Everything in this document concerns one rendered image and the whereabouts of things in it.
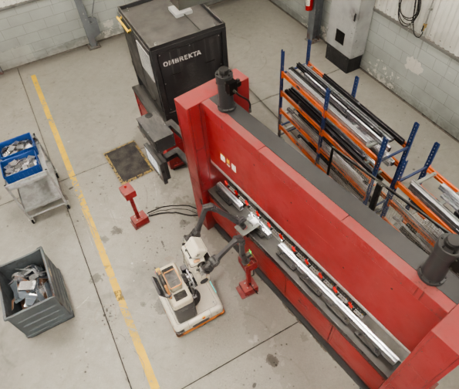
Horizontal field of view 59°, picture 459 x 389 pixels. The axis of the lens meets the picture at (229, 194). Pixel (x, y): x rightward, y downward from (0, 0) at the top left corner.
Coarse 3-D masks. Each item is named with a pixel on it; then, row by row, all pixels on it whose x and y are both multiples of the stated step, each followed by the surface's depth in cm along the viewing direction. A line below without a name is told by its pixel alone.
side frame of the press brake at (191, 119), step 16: (240, 80) 456; (192, 96) 443; (208, 96) 442; (192, 112) 438; (192, 128) 454; (192, 144) 471; (192, 160) 500; (208, 160) 506; (192, 176) 535; (208, 176) 527; (224, 176) 550; (208, 224) 599
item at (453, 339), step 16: (448, 320) 275; (432, 336) 275; (448, 336) 269; (416, 352) 302; (432, 352) 285; (448, 352) 269; (400, 368) 335; (416, 368) 315; (432, 368) 295; (448, 368) 278; (384, 384) 377; (400, 384) 350; (416, 384) 328; (432, 384) 307
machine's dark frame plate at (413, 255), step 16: (240, 112) 423; (256, 128) 406; (272, 144) 390; (288, 144) 389; (288, 160) 376; (304, 160) 375; (304, 176) 363; (320, 176) 362; (336, 192) 349; (352, 208) 338; (368, 208) 337; (368, 224) 327; (384, 224) 326; (384, 240) 317; (400, 240) 316; (400, 256) 307; (416, 256) 307; (448, 272) 297; (448, 288) 290
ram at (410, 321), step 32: (256, 160) 403; (256, 192) 444; (288, 192) 384; (288, 224) 420; (320, 224) 364; (320, 256) 397; (352, 256) 348; (352, 288) 377; (384, 288) 332; (384, 320) 359; (416, 320) 319
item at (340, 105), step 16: (304, 64) 612; (304, 80) 588; (320, 80) 581; (320, 96) 559; (336, 96) 559; (352, 96) 554; (336, 112) 538; (352, 112) 539; (368, 112) 533; (352, 128) 517; (368, 128) 516; (384, 128) 517; (368, 144) 506; (400, 144) 502
